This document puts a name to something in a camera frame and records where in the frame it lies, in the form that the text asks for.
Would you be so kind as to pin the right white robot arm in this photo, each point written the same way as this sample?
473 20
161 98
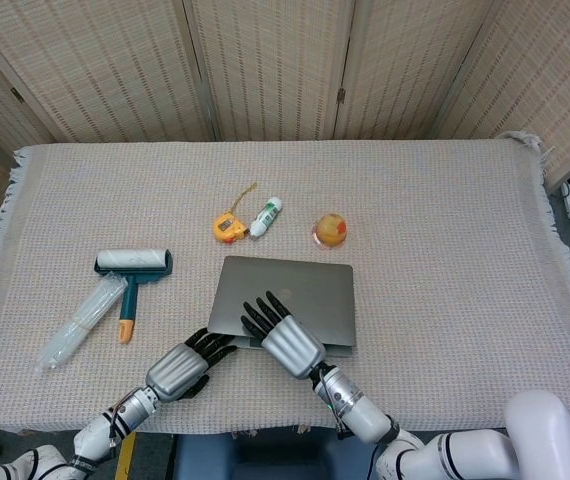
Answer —
415 440

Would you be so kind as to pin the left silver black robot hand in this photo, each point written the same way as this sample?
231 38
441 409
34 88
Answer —
177 372

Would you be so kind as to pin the yellow tape measure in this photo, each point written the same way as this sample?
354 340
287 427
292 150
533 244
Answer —
229 227

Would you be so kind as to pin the woven folding screen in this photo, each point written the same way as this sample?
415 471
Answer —
275 65

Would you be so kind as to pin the beige waffle weave tablecloth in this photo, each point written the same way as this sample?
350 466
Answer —
440 300

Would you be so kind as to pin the yellow red fruit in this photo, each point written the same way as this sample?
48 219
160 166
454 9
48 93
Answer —
330 230

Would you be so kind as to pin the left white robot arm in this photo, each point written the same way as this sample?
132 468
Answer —
90 435

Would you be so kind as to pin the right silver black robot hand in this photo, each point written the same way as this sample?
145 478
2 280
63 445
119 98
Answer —
287 342

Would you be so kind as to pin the clear plastic roller cover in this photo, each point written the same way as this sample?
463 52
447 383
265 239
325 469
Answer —
85 320

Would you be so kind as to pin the silver laptop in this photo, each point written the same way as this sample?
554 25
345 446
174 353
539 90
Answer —
310 295

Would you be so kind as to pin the white green tube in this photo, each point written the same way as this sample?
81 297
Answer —
265 217

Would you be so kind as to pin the teal lint roller orange tip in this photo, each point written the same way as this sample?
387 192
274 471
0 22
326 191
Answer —
132 270

